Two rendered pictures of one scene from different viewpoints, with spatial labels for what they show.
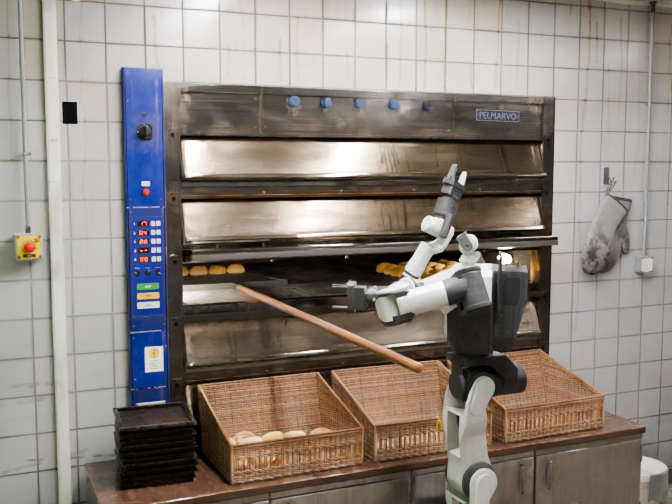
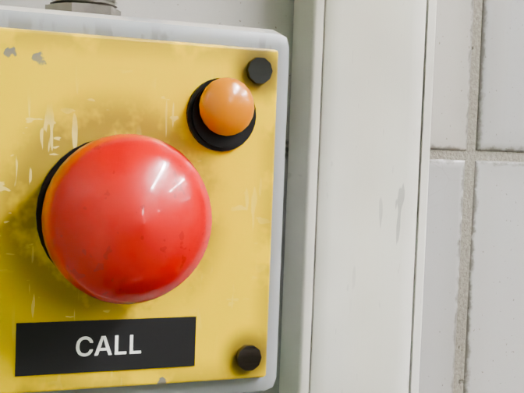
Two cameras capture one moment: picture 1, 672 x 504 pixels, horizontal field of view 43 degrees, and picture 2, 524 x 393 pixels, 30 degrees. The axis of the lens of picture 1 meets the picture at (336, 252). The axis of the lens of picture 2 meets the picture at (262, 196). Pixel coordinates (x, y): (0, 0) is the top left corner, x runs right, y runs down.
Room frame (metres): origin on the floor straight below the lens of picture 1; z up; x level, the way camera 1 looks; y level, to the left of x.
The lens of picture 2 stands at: (2.94, 1.12, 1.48)
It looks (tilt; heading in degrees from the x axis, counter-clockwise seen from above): 3 degrees down; 0
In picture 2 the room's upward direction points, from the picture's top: 2 degrees clockwise
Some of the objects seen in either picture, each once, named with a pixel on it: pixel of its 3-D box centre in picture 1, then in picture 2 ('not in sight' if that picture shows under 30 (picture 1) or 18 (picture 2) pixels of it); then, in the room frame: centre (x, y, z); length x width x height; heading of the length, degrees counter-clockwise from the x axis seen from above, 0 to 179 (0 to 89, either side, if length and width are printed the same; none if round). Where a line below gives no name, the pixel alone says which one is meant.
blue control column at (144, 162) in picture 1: (112, 301); not in sight; (4.29, 1.14, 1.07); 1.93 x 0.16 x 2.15; 23
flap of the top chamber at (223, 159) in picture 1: (377, 158); not in sight; (3.85, -0.19, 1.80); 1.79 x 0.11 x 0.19; 113
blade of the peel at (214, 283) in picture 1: (223, 280); not in sight; (4.19, 0.56, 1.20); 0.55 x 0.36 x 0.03; 114
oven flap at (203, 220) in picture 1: (377, 215); not in sight; (3.85, -0.19, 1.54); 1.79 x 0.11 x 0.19; 113
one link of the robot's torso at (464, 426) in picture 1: (470, 433); not in sight; (3.04, -0.50, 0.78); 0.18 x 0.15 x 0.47; 24
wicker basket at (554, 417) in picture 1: (523, 392); not in sight; (3.86, -0.87, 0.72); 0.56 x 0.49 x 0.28; 115
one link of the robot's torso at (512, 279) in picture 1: (484, 303); not in sight; (3.03, -0.54, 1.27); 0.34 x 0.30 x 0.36; 169
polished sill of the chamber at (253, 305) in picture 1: (374, 297); not in sight; (3.87, -0.18, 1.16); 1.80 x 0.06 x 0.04; 113
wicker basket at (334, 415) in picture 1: (278, 423); not in sight; (3.38, 0.24, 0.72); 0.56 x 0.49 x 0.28; 114
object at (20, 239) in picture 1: (28, 246); (79, 203); (3.22, 1.17, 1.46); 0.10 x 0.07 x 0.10; 113
